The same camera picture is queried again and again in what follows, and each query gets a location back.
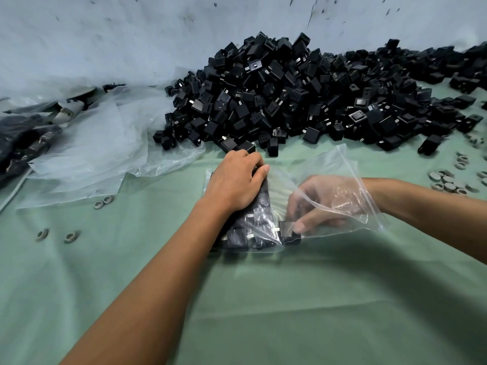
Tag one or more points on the person's right forearm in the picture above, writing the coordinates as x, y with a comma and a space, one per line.
426, 212

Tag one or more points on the person's right hand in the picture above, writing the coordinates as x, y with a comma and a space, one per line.
327, 197

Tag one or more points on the scattered group of grey rings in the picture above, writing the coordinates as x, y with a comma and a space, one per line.
452, 182

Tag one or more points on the green table cloth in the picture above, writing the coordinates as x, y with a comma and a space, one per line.
289, 300

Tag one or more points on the dark filled plastic bag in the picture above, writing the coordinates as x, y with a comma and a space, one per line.
23, 136

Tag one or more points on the bagged batch of black adapters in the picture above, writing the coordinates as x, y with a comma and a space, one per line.
255, 224

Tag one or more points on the pile of black plug adapters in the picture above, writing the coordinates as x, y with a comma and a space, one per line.
312, 94

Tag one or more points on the person's right thumb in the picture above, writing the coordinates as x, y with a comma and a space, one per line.
310, 224

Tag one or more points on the person's left forearm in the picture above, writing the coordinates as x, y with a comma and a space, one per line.
159, 285

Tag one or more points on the person's left thumb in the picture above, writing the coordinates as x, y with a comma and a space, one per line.
261, 178

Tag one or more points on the white plastic part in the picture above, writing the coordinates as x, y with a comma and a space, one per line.
64, 112

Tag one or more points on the clear zip plastic bag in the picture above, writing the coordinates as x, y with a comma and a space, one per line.
342, 167

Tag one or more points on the single black plug adapter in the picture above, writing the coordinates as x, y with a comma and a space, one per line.
290, 233

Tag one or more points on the heap of empty clear bags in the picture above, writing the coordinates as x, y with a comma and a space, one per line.
110, 148

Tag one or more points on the person's left hand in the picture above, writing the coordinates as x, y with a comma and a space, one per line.
232, 182

